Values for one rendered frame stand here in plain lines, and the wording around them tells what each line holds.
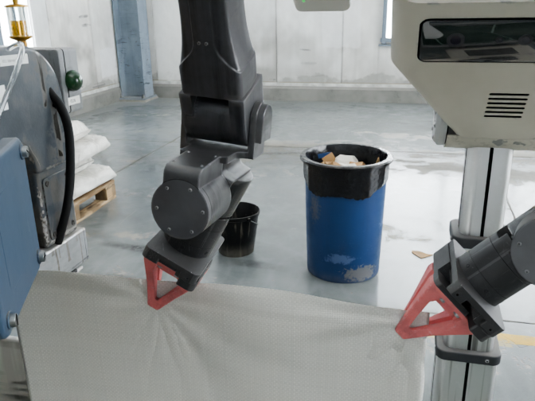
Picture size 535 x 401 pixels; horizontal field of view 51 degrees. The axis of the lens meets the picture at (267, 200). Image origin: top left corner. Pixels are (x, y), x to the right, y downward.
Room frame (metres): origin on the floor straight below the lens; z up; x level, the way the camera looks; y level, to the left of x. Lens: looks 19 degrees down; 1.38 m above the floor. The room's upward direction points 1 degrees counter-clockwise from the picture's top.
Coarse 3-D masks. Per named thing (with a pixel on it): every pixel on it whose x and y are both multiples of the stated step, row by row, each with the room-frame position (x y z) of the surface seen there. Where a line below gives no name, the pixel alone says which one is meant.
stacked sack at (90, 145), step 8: (88, 136) 4.05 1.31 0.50; (96, 136) 4.06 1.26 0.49; (80, 144) 3.80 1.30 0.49; (88, 144) 3.84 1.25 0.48; (96, 144) 3.91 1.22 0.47; (104, 144) 4.02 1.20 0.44; (80, 152) 3.68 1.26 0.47; (88, 152) 3.79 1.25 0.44; (96, 152) 3.89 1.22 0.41; (80, 160) 3.68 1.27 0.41
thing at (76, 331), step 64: (64, 320) 0.61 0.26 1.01; (128, 320) 0.59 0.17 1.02; (192, 320) 0.57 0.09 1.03; (256, 320) 0.54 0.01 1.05; (320, 320) 0.52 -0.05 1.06; (384, 320) 0.51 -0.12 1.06; (64, 384) 0.61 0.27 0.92; (128, 384) 0.59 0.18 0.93; (192, 384) 0.57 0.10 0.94; (256, 384) 0.54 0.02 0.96; (320, 384) 0.52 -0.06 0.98; (384, 384) 0.51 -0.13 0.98
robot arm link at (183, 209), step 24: (264, 120) 0.54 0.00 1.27; (192, 144) 0.55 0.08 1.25; (216, 144) 0.56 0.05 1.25; (168, 168) 0.48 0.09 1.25; (192, 168) 0.48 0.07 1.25; (216, 168) 0.50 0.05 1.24; (168, 192) 0.47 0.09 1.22; (192, 192) 0.47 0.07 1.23; (216, 192) 0.49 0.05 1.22; (168, 216) 0.47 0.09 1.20; (192, 216) 0.47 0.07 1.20; (216, 216) 0.48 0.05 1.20
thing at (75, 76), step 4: (68, 72) 0.80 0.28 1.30; (72, 72) 0.80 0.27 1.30; (76, 72) 0.80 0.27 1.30; (68, 76) 0.79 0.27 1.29; (72, 76) 0.79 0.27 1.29; (76, 76) 0.80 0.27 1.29; (80, 76) 0.80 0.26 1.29; (68, 80) 0.79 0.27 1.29; (72, 80) 0.79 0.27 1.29; (76, 80) 0.80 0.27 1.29; (80, 80) 0.80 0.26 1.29; (68, 84) 0.79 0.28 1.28; (72, 84) 0.79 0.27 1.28; (76, 84) 0.80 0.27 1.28; (80, 84) 0.80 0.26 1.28; (68, 88) 0.79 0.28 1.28; (72, 88) 0.79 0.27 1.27; (76, 88) 0.80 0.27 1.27
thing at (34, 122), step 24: (0, 48) 0.68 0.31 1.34; (0, 72) 0.67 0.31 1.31; (24, 72) 0.71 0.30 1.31; (48, 72) 0.76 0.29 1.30; (24, 96) 0.70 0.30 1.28; (48, 96) 0.75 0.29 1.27; (0, 120) 0.66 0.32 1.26; (24, 120) 0.70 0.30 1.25; (48, 120) 0.74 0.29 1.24; (24, 144) 0.69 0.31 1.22; (48, 144) 0.74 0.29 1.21; (48, 168) 0.73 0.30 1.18; (48, 192) 0.72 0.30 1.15; (48, 216) 0.72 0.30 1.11; (72, 216) 0.77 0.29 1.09; (48, 240) 0.71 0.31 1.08
